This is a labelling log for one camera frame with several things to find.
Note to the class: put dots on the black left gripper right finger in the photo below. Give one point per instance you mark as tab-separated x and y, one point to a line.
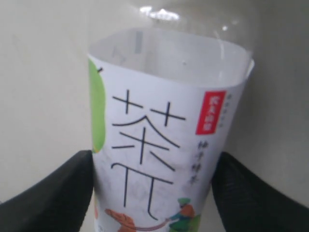
248	204

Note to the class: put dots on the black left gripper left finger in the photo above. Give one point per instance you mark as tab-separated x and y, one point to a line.
58	203

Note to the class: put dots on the white fruit label bottle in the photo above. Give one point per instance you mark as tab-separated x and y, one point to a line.
165	78

